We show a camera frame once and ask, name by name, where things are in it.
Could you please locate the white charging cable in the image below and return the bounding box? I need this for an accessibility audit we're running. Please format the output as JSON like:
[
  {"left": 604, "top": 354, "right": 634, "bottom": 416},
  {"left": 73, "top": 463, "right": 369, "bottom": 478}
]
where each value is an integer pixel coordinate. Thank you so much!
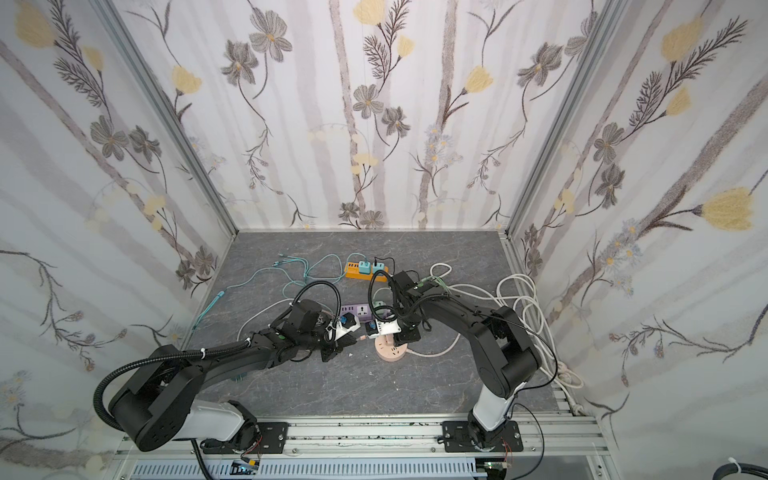
[{"left": 236, "top": 298, "right": 296, "bottom": 343}]

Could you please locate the light green charging cable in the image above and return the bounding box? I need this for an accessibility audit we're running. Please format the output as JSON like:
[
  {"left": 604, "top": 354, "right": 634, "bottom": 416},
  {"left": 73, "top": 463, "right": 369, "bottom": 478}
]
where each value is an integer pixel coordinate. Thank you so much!
[{"left": 419, "top": 272, "right": 457, "bottom": 295}]

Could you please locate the pink round power strip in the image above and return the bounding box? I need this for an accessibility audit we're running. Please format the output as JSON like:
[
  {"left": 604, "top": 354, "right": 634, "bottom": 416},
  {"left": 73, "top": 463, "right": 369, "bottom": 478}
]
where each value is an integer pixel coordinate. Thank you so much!
[{"left": 374, "top": 334, "right": 408, "bottom": 363}]

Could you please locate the teal multi-head charging cable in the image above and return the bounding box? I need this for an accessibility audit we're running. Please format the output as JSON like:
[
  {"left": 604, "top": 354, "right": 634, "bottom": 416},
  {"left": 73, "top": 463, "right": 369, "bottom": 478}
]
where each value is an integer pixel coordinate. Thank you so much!
[{"left": 191, "top": 254, "right": 361, "bottom": 331}]

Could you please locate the purple power strip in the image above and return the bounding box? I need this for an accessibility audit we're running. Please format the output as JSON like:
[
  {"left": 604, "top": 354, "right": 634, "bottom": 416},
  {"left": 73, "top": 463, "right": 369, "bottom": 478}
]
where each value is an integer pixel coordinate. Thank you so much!
[{"left": 341, "top": 303, "right": 372, "bottom": 321}]

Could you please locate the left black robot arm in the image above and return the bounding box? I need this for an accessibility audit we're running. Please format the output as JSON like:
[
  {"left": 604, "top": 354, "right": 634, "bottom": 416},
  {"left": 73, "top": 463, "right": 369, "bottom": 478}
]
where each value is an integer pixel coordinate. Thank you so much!
[{"left": 93, "top": 287, "right": 359, "bottom": 452}]

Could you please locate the orange power strip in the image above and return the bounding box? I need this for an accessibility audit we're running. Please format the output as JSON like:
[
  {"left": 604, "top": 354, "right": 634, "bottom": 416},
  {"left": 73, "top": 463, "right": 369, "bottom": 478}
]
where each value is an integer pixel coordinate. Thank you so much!
[{"left": 344, "top": 261, "right": 389, "bottom": 281}]

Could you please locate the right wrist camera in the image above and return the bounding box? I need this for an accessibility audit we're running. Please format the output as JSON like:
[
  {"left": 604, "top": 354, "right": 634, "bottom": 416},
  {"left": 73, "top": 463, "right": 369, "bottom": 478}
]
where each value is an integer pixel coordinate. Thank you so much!
[{"left": 364, "top": 319, "right": 401, "bottom": 338}]

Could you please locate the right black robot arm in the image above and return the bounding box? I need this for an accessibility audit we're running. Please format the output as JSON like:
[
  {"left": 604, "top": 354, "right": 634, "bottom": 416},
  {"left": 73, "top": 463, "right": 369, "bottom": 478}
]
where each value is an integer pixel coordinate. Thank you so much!
[{"left": 367, "top": 271, "right": 542, "bottom": 450}]

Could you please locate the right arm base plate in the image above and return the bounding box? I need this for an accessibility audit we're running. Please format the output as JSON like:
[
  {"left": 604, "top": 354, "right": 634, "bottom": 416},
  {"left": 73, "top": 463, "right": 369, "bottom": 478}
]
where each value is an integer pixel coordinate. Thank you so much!
[{"left": 438, "top": 421, "right": 524, "bottom": 453}]

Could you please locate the white power cords bundle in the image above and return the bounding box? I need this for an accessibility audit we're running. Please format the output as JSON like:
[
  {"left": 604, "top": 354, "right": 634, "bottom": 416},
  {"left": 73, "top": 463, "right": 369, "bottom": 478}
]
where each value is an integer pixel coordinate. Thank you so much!
[{"left": 407, "top": 262, "right": 586, "bottom": 415}]

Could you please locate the aluminium mounting rail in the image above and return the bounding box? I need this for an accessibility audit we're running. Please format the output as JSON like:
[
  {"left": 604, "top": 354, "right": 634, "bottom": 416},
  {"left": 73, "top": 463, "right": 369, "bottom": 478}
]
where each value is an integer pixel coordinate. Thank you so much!
[{"left": 113, "top": 413, "right": 613, "bottom": 463}]

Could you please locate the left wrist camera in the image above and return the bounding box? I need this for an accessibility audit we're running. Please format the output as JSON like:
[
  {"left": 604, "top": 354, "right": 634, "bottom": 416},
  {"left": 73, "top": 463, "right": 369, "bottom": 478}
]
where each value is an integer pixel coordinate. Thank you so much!
[{"left": 336, "top": 312, "right": 360, "bottom": 337}]

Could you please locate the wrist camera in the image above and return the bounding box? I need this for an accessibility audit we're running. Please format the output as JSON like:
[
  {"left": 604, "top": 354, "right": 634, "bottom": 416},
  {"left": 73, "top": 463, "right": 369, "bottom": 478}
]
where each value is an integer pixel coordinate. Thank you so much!
[
  {"left": 364, "top": 319, "right": 401, "bottom": 338},
  {"left": 336, "top": 312, "right": 360, "bottom": 337}
]

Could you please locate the white slotted cable duct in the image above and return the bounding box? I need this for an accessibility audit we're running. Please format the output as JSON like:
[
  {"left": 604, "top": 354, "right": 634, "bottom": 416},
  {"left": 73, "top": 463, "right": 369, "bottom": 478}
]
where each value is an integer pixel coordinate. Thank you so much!
[{"left": 128, "top": 458, "right": 488, "bottom": 480}]

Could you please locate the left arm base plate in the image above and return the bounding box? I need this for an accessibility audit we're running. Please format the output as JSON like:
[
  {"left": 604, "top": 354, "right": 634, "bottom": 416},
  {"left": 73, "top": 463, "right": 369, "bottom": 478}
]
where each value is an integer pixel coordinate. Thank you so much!
[{"left": 201, "top": 421, "right": 289, "bottom": 455}]

